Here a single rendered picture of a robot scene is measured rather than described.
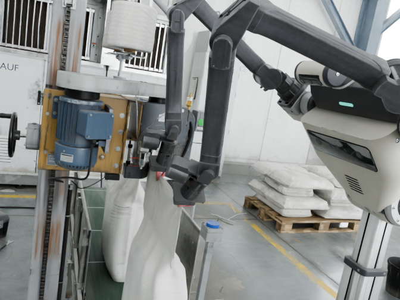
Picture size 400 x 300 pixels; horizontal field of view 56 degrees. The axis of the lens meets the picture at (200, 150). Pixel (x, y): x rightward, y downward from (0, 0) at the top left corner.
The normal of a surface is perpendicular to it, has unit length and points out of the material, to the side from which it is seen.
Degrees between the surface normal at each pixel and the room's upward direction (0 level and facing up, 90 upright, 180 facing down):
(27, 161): 90
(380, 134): 40
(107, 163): 90
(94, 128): 90
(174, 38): 111
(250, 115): 90
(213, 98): 123
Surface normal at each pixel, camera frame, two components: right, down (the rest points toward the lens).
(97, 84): 0.74, 0.24
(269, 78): 0.17, 0.39
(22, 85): 0.35, 0.22
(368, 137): -0.48, -0.80
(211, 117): -0.19, 0.66
